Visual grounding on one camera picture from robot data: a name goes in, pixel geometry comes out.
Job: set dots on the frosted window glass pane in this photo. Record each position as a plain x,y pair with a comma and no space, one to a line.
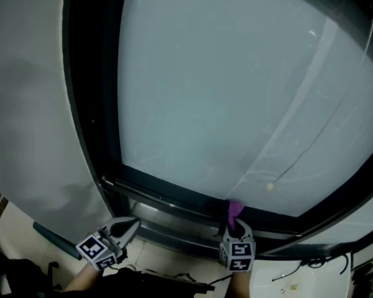
205,88

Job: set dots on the white sink basin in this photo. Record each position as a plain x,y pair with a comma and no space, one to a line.
314,284

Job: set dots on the purple cleaning cloth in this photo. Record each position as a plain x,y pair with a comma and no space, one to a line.
234,211

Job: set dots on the dark metal window frame rail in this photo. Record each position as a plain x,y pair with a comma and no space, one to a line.
174,225

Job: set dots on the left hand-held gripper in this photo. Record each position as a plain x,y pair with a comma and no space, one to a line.
94,251

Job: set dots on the person's left forearm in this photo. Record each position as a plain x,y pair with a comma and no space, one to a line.
84,279

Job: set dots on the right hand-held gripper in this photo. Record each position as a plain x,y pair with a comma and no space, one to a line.
239,254

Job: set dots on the pile of dark equipment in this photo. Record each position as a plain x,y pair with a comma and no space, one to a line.
370,281

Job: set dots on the person's right forearm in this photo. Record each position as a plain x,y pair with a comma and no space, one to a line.
239,286

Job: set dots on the black window frame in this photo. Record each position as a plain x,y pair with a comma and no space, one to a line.
87,104

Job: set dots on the person's black clothing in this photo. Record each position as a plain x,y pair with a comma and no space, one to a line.
136,286

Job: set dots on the dark grey tube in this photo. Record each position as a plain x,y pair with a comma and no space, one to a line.
54,239

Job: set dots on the small yellow scrap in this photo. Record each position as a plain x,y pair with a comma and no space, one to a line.
293,287

